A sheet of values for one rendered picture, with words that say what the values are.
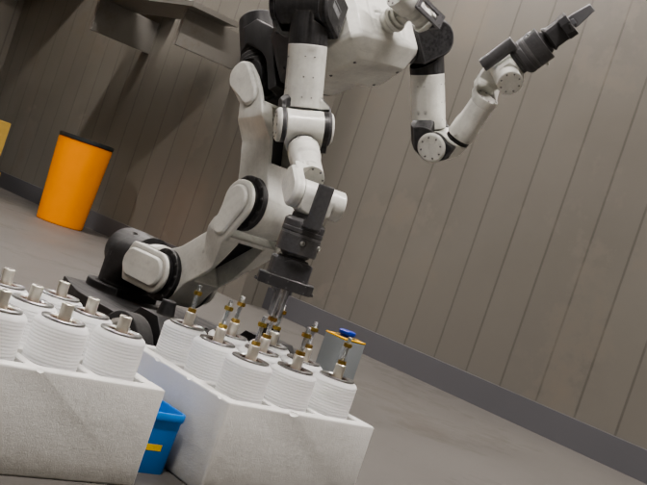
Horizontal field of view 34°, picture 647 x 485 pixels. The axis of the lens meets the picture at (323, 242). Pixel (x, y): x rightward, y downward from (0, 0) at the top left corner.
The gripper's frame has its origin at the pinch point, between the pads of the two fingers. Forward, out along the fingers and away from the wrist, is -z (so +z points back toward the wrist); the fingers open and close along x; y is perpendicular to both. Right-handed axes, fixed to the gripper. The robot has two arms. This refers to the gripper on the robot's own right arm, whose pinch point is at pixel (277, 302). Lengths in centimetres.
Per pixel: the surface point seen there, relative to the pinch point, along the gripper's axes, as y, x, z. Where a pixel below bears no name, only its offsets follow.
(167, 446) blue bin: 21.3, 15.3, -30.2
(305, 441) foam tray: 16.2, -11.1, -23.0
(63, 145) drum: -472, 71, 10
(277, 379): 13.7, -2.3, -13.4
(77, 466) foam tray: 39, 31, -33
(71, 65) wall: -613, 89, 68
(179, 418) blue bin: 21.7, 14.8, -24.4
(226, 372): 18.7, 8.6, -14.2
